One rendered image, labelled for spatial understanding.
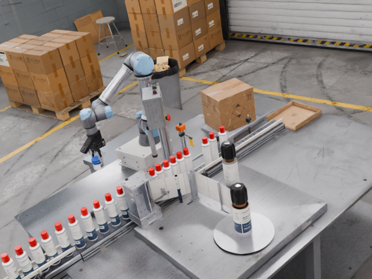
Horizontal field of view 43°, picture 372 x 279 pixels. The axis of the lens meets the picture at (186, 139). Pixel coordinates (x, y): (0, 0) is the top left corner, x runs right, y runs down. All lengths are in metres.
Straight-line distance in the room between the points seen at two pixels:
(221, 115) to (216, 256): 1.23
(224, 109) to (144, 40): 3.77
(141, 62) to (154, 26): 3.83
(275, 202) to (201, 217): 0.41
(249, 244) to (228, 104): 1.22
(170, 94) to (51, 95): 1.54
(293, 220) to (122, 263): 0.90
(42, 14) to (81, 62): 2.50
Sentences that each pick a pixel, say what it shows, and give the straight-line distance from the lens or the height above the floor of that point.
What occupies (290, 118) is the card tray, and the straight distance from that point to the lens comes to 3.48.
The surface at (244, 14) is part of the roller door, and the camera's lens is 7.56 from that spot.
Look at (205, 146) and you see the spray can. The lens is 2.85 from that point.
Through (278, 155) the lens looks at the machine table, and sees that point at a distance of 3.07.
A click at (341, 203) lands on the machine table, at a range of 2.67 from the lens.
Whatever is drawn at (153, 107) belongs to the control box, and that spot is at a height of 1.42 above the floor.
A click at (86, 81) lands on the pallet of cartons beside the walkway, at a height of 0.33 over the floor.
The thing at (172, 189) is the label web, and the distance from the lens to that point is 2.64.
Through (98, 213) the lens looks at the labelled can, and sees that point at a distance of 2.53.
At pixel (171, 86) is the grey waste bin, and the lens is 5.40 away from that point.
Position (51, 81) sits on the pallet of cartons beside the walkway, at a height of 0.54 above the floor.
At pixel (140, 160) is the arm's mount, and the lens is 3.06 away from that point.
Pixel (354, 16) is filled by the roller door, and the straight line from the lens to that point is 6.77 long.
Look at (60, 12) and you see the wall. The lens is 8.79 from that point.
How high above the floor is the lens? 2.50
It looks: 30 degrees down
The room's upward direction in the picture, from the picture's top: 10 degrees counter-clockwise
